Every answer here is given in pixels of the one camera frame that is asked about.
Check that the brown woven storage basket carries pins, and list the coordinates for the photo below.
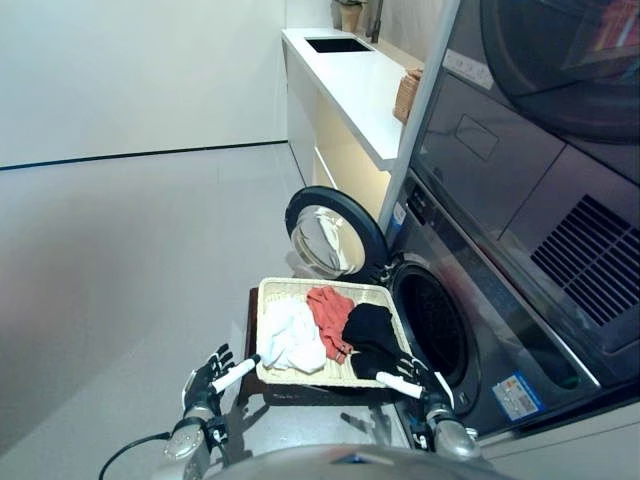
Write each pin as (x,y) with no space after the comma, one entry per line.
(407,95)

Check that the round glass washing machine door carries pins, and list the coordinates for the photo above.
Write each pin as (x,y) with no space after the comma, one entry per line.
(370,235)

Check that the white counter cabinet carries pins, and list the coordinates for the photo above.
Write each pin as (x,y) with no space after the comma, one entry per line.
(350,85)

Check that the white cabinet side panel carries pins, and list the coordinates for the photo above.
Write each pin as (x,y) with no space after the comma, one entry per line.
(430,75)

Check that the white dryer label strip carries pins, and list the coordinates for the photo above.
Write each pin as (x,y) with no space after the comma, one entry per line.
(467,67)

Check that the blue white barcode sticker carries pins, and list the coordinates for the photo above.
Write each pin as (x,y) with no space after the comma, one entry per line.
(398,217)

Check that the grey robot torso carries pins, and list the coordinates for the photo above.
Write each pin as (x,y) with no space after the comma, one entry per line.
(350,465)

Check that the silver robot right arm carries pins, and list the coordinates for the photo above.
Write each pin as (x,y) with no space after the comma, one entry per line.
(450,435)

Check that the black inset sink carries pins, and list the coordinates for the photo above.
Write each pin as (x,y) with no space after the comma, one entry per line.
(337,45)

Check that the potted plant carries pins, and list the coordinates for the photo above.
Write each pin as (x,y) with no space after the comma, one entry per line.
(349,17)

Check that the dark grey stacked dryer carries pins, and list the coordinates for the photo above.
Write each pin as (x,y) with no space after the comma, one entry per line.
(525,175)

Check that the grey front-load washing machine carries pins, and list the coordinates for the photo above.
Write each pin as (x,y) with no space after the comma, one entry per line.
(500,340)

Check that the cream wicker laundry basket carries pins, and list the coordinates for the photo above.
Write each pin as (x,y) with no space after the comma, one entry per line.
(280,290)

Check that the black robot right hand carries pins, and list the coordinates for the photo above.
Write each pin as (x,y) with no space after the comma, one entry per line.
(412,380)

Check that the orange-red garment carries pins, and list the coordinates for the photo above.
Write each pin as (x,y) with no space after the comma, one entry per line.
(327,312)

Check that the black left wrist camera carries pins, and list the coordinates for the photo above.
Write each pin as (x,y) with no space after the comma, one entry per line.
(217,430)

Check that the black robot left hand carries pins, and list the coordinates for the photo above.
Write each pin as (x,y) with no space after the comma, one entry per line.
(202,382)

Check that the white garment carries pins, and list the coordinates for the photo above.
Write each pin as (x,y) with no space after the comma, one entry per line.
(290,335)

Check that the blue energy label sticker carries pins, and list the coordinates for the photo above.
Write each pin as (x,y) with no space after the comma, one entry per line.
(515,395)

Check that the black garment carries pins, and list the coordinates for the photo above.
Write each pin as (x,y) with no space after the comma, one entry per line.
(367,327)

